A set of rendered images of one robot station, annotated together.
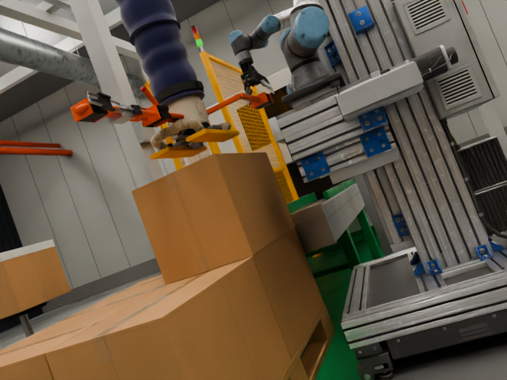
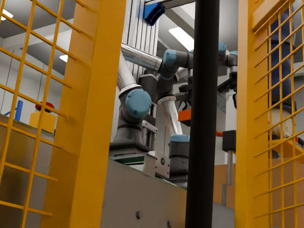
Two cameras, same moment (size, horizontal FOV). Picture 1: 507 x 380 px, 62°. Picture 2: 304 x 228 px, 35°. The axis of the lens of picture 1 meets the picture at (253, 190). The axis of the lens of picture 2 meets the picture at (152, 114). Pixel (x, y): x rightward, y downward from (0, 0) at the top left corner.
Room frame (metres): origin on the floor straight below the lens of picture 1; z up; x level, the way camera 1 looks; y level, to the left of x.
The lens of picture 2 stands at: (4.08, 0.23, 0.40)
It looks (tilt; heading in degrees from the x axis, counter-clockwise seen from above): 21 degrees up; 197
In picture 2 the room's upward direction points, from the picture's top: 5 degrees clockwise
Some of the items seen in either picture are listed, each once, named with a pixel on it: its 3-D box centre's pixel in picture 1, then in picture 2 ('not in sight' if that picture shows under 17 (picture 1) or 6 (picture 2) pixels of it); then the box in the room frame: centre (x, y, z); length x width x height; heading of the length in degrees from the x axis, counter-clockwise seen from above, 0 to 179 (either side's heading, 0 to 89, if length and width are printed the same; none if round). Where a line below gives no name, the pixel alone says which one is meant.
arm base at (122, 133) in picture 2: not in sight; (128, 138); (2.06, -0.49, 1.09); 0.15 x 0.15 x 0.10
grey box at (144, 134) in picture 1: (142, 124); not in sight; (3.26, 0.62, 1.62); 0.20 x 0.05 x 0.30; 159
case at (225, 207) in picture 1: (222, 210); (273, 224); (1.90, 0.17, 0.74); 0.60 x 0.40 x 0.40; 159
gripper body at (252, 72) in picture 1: (249, 73); (195, 92); (2.04, -0.19, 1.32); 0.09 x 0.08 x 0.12; 158
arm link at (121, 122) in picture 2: not in sight; (131, 115); (2.06, -0.48, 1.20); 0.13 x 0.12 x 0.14; 29
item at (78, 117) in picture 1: (90, 111); not in sight; (1.34, 0.40, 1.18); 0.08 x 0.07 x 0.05; 158
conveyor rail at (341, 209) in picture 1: (354, 198); not in sight; (3.22, -0.69, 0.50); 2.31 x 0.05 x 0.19; 159
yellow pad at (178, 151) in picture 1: (179, 149); (292, 149); (1.93, 0.25, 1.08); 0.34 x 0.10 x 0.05; 158
